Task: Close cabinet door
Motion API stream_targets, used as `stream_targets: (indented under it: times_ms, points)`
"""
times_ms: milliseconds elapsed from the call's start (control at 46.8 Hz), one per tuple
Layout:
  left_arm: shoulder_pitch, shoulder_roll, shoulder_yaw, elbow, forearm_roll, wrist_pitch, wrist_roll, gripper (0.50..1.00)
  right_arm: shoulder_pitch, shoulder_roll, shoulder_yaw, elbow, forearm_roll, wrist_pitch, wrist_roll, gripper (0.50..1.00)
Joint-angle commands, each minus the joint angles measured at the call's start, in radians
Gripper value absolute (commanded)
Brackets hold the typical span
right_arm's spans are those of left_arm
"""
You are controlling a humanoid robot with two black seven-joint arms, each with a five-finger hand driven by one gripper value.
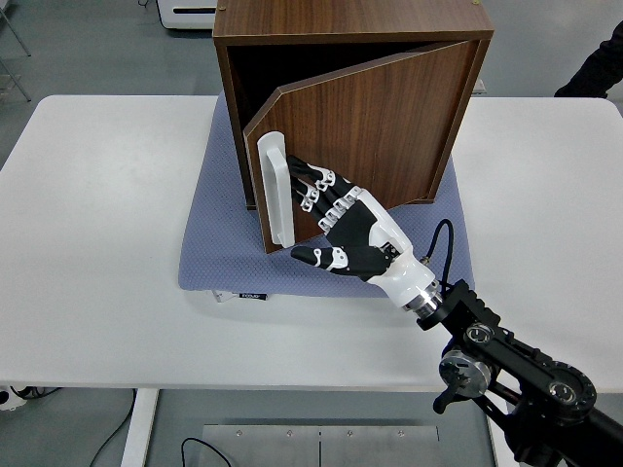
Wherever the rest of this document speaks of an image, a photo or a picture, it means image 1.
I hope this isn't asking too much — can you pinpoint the brown wooden cabinet door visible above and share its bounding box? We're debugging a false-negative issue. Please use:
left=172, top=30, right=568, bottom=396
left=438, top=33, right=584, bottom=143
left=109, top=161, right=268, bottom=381
left=242, top=39, right=481, bottom=256

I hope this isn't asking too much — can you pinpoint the person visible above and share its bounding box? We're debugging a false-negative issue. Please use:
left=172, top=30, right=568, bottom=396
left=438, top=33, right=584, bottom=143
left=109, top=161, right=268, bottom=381
left=554, top=18, right=623, bottom=100

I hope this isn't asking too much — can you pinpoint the grey metal rack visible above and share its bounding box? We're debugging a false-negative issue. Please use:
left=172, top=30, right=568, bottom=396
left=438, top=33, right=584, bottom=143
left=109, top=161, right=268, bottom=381
left=0, top=0, right=34, bottom=104

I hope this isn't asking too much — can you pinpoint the brown wooden cabinet body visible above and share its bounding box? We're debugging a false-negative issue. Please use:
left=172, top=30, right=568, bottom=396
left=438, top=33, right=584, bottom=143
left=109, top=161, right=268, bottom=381
left=211, top=0, right=496, bottom=211

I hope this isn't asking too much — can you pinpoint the white plastic door handle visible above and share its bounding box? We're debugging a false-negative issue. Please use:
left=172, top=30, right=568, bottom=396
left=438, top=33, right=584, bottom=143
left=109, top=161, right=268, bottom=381
left=256, top=129, right=297, bottom=247

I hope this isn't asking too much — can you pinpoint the white power strip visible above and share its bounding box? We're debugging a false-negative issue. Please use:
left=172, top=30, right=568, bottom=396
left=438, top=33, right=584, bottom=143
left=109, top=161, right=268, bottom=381
left=0, top=384, right=28, bottom=413

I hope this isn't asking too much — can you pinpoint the black floor cable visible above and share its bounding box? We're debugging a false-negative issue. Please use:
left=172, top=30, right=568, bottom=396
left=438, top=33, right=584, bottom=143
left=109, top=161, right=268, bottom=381
left=180, top=436, right=236, bottom=467

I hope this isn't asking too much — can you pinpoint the thin dark floor cable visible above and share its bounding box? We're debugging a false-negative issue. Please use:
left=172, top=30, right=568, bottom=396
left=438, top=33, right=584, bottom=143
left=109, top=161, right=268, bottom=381
left=89, top=388, right=138, bottom=467

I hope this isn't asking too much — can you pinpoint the blue-grey textured mat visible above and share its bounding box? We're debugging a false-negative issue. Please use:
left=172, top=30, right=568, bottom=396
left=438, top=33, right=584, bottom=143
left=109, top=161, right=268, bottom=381
left=177, top=94, right=477, bottom=301

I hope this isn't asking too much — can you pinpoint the grey metal plate with screws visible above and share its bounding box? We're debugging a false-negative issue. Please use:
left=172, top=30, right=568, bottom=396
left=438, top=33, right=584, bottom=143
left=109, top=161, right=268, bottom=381
left=201, top=423, right=441, bottom=467

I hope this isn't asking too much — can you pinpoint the white table leg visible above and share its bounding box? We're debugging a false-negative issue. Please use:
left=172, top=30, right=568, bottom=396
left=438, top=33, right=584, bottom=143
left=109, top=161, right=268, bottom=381
left=119, top=388, right=161, bottom=467
left=482, top=391, right=512, bottom=467

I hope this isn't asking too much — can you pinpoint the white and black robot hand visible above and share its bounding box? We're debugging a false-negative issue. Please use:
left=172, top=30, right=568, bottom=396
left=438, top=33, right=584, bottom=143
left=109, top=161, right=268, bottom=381
left=285, top=154, right=438, bottom=312

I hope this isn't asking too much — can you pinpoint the white appliance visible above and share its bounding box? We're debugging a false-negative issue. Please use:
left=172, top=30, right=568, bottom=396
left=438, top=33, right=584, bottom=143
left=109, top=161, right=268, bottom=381
left=156, top=0, right=222, bottom=32

